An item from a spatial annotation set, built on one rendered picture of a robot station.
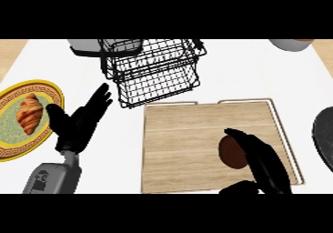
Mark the brown cupcake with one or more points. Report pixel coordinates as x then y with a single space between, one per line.
231 153

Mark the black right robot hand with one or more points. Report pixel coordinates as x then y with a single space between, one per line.
263 164

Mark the wooden tray with metal rim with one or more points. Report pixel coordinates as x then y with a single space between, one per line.
209 148

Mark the grey and black appliance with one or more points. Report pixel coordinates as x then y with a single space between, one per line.
101 47

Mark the yellow patterned plate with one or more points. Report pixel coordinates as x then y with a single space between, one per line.
20 119

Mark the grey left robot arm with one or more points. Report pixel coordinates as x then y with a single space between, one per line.
54 177

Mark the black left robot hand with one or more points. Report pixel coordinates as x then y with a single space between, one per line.
82 121

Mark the grey round container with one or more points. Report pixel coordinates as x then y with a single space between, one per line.
290 44

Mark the dark grey round pan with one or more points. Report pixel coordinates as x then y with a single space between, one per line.
325 139

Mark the golden croissant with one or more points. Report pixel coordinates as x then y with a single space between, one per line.
29 113

